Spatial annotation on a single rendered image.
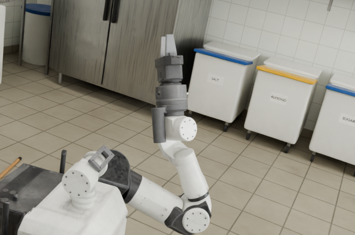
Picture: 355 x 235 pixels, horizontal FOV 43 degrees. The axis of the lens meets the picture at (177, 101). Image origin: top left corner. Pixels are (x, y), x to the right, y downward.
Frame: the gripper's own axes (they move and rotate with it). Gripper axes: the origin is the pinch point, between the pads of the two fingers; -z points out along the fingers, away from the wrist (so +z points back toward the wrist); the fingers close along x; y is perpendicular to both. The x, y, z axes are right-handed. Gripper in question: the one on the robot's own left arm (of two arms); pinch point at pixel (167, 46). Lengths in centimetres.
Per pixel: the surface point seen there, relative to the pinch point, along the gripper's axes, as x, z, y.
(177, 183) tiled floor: -208, 79, -67
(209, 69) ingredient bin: -290, -11, -135
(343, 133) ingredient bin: -217, 56, -229
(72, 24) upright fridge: -357, -69, -13
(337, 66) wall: -262, -6, -262
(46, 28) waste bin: -438, -78, 9
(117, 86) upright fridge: -338, -1, -52
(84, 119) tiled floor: -312, 28, -13
